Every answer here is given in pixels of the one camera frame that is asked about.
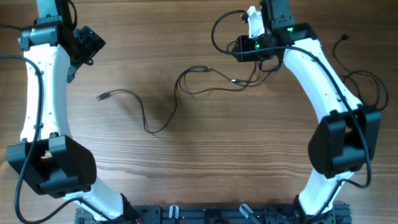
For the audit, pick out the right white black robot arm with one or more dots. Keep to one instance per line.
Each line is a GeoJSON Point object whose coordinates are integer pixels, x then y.
{"type": "Point", "coordinates": [345, 138]}

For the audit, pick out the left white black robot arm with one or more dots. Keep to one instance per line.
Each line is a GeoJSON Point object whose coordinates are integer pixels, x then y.
{"type": "Point", "coordinates": [47, 158]}

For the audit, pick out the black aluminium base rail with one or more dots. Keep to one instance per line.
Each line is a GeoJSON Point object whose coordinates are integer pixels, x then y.
{"type": "Point", "coordinates": [274, 213]}

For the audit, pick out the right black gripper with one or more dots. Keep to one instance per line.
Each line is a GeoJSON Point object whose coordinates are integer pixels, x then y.
{"type": "Point", "coordinates": [242, 43]}

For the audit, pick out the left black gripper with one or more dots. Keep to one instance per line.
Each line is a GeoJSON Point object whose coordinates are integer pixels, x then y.
{"type": "Point", "coordinates": [92, 43]}

